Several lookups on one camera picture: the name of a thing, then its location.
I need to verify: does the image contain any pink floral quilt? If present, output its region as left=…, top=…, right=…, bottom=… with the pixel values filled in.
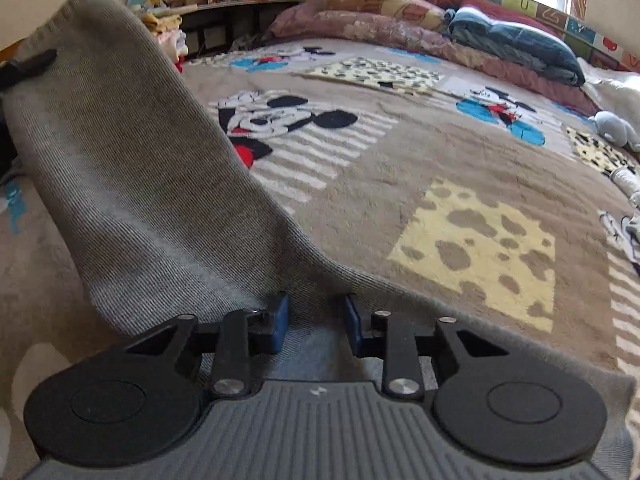
left=269, top=0, right=604, bottom=117

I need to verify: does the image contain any grey knit sweater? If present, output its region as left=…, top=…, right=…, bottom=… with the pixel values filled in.
left=1, top=0, right=637, bottom=480

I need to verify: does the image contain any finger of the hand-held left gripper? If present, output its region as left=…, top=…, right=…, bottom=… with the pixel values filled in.
left=0, top=49, right=58, bottom=92

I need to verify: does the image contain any yellow and pink clothes pile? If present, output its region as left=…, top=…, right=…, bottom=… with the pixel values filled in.
left=141, top=12, right=190, bottom=63

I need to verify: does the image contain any grey plush toy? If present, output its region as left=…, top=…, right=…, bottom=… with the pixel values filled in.
left=588, top=110, right=640, bottom=153

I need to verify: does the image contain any cartoon printed blanket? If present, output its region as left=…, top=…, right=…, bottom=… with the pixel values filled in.
left=0, top=35, right=640, bottom=480

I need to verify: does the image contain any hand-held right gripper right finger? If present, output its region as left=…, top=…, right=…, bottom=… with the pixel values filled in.
left=343, top=294, right=518, bottom=397

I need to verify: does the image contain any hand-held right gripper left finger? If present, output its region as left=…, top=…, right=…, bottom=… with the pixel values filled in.
left=124, top=292, right=290, bottom=397

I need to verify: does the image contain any colourful alphabet play mat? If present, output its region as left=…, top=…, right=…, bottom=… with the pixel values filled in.
left=343, top=0, right=640, bottom=73

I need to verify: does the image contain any white fluffy blanket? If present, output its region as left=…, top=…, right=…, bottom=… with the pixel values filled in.
left=578, top=57, right=640, bottom=119

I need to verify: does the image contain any dark wooden desk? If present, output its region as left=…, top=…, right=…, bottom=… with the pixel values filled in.
left=179, top=0, right=307, bottom=58

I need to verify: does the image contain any dark blue folded blanket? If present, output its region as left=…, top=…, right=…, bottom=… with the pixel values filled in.
left=446, top=6, right=587, bottom=87

